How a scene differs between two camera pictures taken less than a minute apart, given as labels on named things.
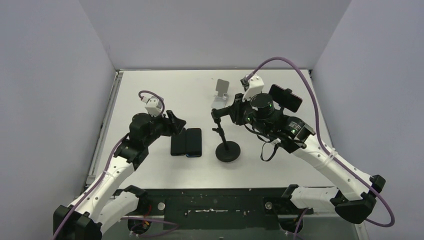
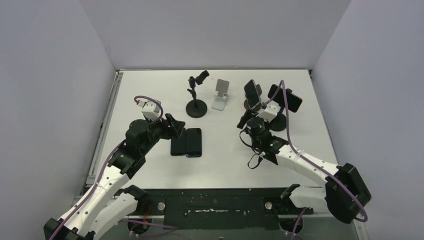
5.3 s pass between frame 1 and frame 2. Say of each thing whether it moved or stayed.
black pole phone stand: moved
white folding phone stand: stayed
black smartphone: stayed
